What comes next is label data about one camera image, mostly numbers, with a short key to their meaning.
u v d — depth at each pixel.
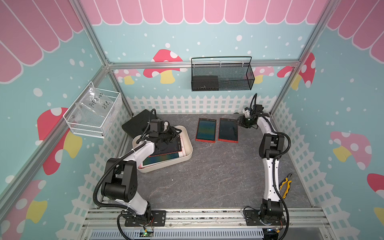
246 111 1.07
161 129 0.76
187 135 1.00
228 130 1.11
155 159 0.93
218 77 0.93
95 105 0.72
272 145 0.71
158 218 0.75
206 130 1.09
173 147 0.98
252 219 0.74
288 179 0.86
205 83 0.90
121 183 0.45
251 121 0.99
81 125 0.61
